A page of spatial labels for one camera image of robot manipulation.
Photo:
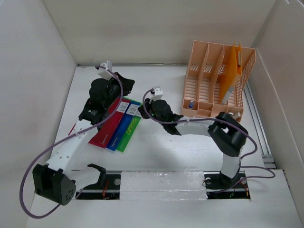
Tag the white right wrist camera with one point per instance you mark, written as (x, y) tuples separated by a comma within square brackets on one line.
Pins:
[(157, 93)]

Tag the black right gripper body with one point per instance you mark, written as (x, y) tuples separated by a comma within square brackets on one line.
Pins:
[(150, 110)]

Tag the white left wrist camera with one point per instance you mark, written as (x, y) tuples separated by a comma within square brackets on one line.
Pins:
[(103, 70)]

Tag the orange folder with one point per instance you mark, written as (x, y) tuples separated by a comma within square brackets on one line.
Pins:
[(232, 73)]

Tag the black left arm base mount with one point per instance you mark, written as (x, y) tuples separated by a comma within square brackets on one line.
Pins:
[(106, 187)]

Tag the staples box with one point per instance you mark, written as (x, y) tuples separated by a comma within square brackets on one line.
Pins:
[(237, 115)]

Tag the blue folder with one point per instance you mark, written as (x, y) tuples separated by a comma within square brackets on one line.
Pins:
[(117, 136)]

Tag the green folder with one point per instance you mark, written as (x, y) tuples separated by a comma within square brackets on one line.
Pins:
[(133, 118)]

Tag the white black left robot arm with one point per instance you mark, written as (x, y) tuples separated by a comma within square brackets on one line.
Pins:
[(55, 180)]

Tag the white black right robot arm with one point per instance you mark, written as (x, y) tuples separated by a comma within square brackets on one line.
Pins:
[(226, 132)]

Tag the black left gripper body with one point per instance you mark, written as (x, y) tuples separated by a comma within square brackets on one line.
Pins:
[(114, 88)]

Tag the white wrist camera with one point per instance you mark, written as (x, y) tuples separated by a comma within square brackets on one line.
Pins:
[(157, 93), (103, 70)]

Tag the red folder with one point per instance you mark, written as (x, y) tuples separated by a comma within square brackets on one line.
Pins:
[(103, 136)]

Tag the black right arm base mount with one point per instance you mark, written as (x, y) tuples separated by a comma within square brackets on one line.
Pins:
[(219, 187)]

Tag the peach plastic file organizer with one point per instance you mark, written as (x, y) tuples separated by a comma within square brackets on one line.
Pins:
[(202, 80)]

